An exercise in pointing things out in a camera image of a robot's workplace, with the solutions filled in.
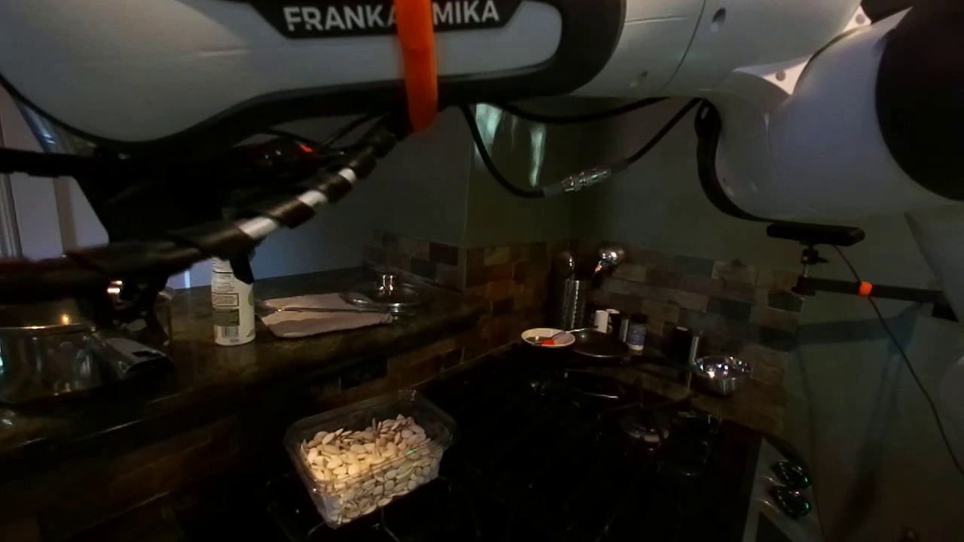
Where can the black gas stove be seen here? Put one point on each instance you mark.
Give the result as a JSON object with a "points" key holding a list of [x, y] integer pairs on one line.
{"points": [[556, 451]]}

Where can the clear tray of popcorn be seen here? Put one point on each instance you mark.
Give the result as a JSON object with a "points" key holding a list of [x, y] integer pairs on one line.
{"points": [[361, 457]]}

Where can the white bottle on counter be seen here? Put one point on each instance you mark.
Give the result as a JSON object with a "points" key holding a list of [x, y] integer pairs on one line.
{"points": [[231, 309]]}

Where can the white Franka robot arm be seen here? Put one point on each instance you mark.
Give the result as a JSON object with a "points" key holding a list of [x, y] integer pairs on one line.
{"points": [[814, 109]]}

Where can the small steel bowl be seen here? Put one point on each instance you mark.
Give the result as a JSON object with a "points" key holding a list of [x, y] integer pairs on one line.
{"points": [[721, 374]]}

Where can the folded cloth on counter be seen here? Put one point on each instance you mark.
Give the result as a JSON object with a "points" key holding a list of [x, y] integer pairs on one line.
{"points": [[316, 314]]}

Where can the white bowl with red food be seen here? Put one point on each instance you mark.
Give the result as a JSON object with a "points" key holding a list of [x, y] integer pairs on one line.
{"points": [[546, 337]]}

